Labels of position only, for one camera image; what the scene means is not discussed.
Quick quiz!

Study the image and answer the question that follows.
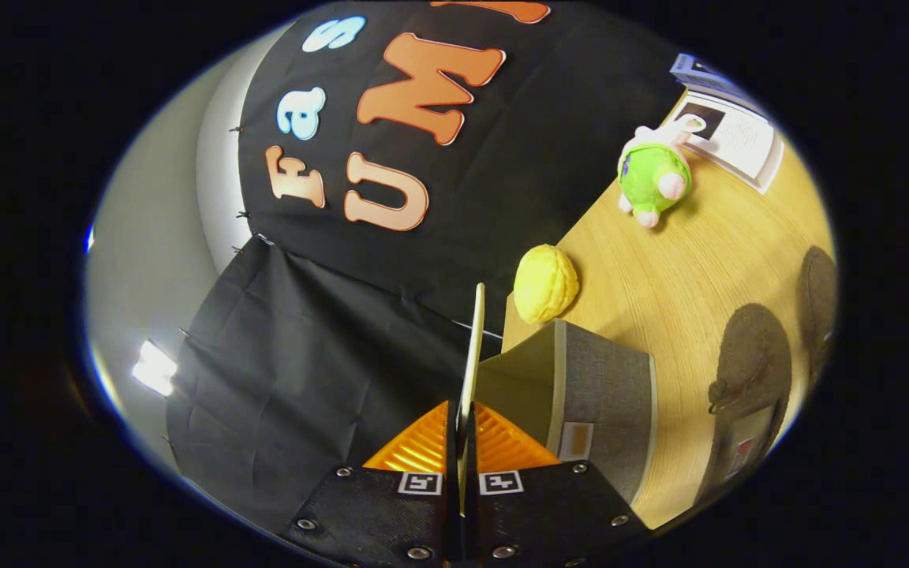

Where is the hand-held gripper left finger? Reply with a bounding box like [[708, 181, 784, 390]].
[[285, 400, 462, 565]]

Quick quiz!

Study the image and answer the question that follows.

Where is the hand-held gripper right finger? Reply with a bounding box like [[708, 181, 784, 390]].
[[464, 401, 653, 567]]

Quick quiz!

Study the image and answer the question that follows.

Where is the grey fabric storage box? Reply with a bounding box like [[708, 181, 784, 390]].
[[477, 318, 658, 506]]

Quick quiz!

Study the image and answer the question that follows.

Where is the brown fuzzy shoe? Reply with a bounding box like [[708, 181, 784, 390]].
[[798, 246, 840, 387], [695, 303, 795, 506]]

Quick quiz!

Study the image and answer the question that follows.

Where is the yellow plush toy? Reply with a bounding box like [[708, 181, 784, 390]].
[[513, 244, 581, 325]]

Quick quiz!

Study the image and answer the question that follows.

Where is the black backdrop cloth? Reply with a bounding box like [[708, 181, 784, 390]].
[[164, 0, 692, 537]]

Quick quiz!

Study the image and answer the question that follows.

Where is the row of black clips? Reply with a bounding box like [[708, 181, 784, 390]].
[[163, 122, 254, 443]]

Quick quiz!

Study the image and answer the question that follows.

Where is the green and pink plush toy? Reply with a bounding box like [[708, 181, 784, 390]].
[[617, 118, 708, 230]]

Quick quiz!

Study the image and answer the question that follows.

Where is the white book with dark picture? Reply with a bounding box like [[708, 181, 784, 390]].
[[662, 91, 785, 196]]

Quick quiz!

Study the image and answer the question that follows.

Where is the blue book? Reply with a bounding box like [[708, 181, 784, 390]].
[[669, 53, 771, 119]]

